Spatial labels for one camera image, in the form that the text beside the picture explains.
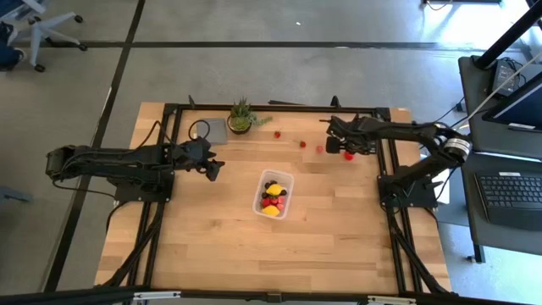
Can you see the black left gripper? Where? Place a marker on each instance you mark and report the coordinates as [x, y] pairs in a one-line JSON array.
[[190, 152]]

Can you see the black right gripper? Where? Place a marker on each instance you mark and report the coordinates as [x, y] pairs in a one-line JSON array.
[[355, 129]]

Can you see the large red strawberry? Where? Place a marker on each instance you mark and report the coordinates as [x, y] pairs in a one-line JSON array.
[[349, 157]]

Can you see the clear plastic tupperware container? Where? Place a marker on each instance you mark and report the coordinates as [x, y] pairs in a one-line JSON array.
[[289, 177]]

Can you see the yellow lemon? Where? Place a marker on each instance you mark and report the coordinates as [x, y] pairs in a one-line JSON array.
[[274, 189], [271, 210]]

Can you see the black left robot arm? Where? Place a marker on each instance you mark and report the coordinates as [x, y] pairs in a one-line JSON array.
[[106, 159]]

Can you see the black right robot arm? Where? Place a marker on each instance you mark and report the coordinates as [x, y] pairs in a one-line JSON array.
[[423, 133]]

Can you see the pale red strawberry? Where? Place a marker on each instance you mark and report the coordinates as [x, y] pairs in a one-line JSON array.
[[319, 149]]

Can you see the folded grey cloth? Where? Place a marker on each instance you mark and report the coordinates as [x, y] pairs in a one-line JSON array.
[[218, 131]]

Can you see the potted green succulent plant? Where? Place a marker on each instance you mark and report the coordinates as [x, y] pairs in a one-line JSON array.
[[240, 122]]

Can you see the white floor box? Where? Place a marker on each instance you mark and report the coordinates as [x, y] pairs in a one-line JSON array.
[[443, 192]]

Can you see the black desk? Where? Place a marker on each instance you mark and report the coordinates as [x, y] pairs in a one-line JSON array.
[[487, 135], [476, 237]]

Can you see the thin white rod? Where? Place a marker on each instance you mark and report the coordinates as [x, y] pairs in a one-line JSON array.
[[499, 90]]

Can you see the black computer keyboard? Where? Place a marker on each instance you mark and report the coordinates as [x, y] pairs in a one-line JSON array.
[[512, 199]]

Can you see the black power device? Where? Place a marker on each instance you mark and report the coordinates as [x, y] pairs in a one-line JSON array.
[[506, 76]]

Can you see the black computer monitor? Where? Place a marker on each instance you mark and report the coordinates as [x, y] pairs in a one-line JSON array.
[[525, 106]]

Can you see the black slanted pole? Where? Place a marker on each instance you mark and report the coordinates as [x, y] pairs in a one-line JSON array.
[[508, 34]]

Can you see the grey blue furniture leg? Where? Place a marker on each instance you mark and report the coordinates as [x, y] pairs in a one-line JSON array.
[[12, 195]]

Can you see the white office chair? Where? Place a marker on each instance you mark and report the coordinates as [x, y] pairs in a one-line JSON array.
[[46, 27]]

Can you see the person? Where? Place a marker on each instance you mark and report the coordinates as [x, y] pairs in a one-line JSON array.
[[8, 55]]

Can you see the black aluminium table frame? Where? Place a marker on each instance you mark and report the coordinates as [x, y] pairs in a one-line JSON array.
[[275, 108]]

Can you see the silver metal bracket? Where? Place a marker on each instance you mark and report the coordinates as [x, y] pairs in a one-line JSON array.
[[391, 301], [156, 295]]

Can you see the thick black frame beam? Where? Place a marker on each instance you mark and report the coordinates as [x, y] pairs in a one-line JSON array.
[[84, 296]]

